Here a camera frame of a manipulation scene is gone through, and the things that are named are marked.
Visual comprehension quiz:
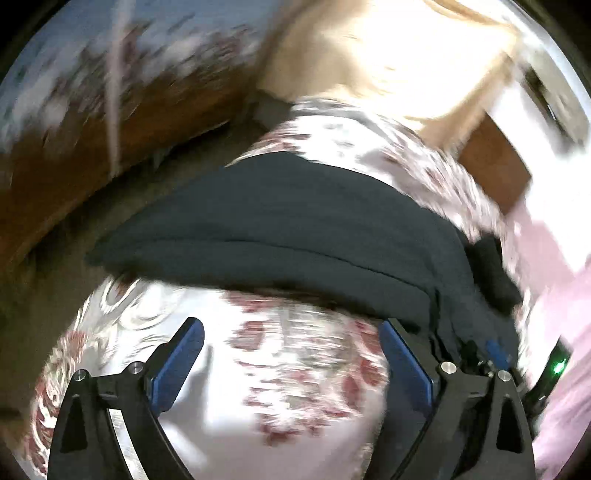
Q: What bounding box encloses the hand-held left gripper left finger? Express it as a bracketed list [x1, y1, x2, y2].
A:
[47, 316, 206, 480]

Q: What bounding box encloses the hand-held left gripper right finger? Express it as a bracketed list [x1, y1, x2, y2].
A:
[372, 318, 536, 480]

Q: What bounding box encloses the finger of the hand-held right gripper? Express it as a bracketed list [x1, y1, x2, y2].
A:
[462, 339, 514, 376]

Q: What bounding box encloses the black garment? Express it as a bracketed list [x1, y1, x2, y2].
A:
[85, 152, 525, 372]

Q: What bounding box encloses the pink cloth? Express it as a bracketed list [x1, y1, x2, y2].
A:
[505, 198, 591, 480]

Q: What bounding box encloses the floral white bedspread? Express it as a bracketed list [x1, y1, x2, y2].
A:
[23, 99, 539, 480]

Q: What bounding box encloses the wooden headboard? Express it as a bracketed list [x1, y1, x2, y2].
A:
[456, 114, 533, 216]

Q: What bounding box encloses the cream blanket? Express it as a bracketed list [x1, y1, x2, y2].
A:
[256, 0, 525, 153]

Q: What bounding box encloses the blue patterned rug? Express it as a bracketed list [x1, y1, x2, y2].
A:
[0, 0, 282, 160]

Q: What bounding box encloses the white cord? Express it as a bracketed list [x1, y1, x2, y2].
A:
[104, 0, 134, 178]

